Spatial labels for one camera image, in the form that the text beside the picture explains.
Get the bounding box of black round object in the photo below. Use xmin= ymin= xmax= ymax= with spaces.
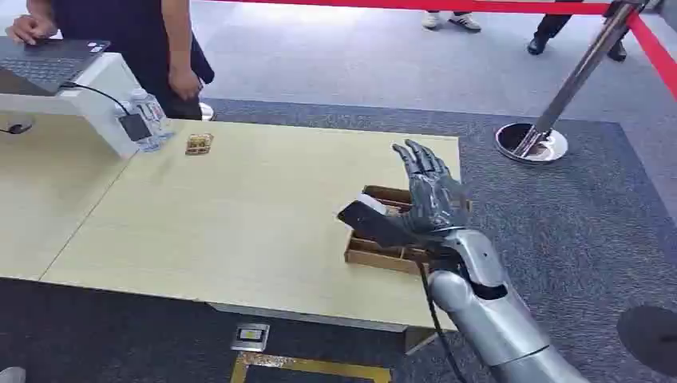
xmin=616 ymin=305 xmax=677 ymax=380

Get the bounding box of person in black shoes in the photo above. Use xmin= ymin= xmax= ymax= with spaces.
xmin=526 ymin=12 xmax=629 ymax=63

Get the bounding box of metal floor socket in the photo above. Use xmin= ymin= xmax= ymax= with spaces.
xmin=230 ymin=322 xmax=271 ymax=354

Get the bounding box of person at desk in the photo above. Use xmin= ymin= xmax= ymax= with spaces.
xmin=6 ymin=0 xmax=216 ymax=122

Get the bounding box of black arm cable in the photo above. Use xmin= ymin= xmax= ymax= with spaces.
xmin=417 ymin=259 xmax=468 ymax=383

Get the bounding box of person in white shoes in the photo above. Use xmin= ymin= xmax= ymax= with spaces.
xmin=421 ymin=9 xmax=483 ymax=34

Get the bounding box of person's left hand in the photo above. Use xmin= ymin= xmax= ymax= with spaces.
xmin=168 ymin=66 xmax=204 ymax=102

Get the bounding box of person's right hand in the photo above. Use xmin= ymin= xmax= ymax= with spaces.
xmin=6 ymin=14 xmax=58 ymax=46

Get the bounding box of short red barrier belt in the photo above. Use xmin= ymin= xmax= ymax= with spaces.
xmin=626 ymin=10 xmax=677 ymax=102

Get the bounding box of dark laptop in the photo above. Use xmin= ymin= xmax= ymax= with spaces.
xmin=0 ymin=36 xmax=112 ymax=98

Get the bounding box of black laptop cable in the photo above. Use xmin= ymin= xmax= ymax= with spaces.
xmin=60 ymin=81 xmax=133 ymax=116

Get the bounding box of chrome stanchion post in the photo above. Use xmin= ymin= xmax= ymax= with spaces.
xmin=494 ymin=0 xmax=647 ymax=164

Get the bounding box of clear water bottle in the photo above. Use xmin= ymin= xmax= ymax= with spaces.
xmin=113 ymin=88 xmax=176 ymax=154

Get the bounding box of desk leg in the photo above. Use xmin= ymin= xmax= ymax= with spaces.
xmin=404 ymin=326 xmax=441 ymax=357

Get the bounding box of long red barrier belt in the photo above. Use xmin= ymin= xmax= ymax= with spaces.
xmin=211 ymin=0 xmax=615 ymax=16

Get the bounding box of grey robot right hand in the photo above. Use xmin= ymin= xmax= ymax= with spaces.
xmin=391 ymin=139 xmax=473 ymax=237

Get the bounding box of black power adapter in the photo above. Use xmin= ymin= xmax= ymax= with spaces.
xmin=117 ymin=112 xmax=152 ymax=143

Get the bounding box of white desk riser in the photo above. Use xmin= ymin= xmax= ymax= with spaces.
xmin=0 ymin=51 xmax=142 ymax=160

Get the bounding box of person's hand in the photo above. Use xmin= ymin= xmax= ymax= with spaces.
xmin=168 ymin=66 xmax=204 ymax=102
xmin=6 ymin=14 xmax=58 ymax=46

